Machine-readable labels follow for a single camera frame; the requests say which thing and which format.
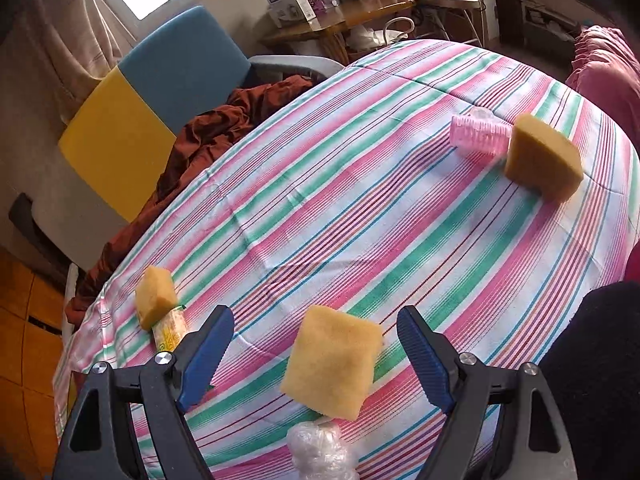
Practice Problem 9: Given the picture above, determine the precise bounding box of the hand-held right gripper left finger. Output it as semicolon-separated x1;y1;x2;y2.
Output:
52;305;235;480

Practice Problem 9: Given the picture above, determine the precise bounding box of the white appliance box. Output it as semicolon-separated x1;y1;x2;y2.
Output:
266;0;322;29

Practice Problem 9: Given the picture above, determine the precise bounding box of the brown blanket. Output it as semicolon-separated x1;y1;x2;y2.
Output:
65;74;327;327

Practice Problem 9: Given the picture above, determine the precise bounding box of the grey yellow blue sofa chair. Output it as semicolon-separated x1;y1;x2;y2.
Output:
9;5;347;273

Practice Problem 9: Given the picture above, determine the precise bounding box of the crumpled clear plastic bag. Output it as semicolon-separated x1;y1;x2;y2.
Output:
286;419;360;480

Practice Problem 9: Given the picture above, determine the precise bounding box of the pink blanket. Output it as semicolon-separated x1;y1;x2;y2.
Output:
565;24;640;113

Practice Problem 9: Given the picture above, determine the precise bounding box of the small yellow sponge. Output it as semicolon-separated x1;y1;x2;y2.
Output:
135;266;181;332

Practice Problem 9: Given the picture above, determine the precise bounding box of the striped bed sheet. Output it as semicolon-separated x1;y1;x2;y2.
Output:
52;40;640;480

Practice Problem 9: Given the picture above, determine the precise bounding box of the beige curtain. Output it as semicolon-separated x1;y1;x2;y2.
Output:
0;0;147;128

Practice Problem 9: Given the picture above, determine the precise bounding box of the yellow square sponge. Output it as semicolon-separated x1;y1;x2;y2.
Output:
279;305;385;422
503;113;586;204

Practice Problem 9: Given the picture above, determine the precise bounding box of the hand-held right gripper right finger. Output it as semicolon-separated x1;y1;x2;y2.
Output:
396;306;578;480

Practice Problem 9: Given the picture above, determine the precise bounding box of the noodle packet with yellow label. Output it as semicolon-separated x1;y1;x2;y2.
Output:
149;307;192;352

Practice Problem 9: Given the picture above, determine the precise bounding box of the pink hair roller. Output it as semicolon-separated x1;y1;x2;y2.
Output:
451;112;514;159

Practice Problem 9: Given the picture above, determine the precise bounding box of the wooden desk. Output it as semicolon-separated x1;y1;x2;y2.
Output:
259;0;417;63

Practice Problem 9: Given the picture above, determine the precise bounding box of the white cabinet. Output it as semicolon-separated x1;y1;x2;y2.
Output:
474;0;502;45

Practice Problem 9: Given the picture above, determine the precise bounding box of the white cable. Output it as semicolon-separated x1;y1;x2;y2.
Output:
381;16;417;45

